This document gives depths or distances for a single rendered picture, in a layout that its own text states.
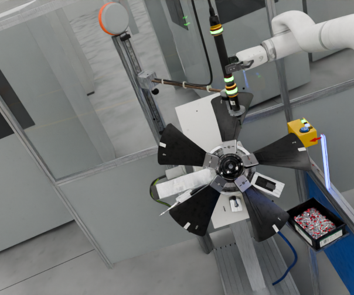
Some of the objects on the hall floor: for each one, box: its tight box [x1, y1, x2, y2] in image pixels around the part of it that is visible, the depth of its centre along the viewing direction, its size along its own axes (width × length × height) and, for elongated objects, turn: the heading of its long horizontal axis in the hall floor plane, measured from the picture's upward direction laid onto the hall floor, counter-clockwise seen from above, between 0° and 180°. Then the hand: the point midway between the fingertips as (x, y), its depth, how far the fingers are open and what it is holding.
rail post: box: [301, 170, 310, 201], centre depth 218 cm, size 4×4×78 cm
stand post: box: [230, 219, 266, 291], centre depth 200 cm, size 4×9×91 cm, turn 122°
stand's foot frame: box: [214, 236, 300, 295], centre depth 229 cm, size 62×46×8 cm
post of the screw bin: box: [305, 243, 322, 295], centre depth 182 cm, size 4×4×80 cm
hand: (226, 65), depth 128 cm, fingers open, 8 cm apart
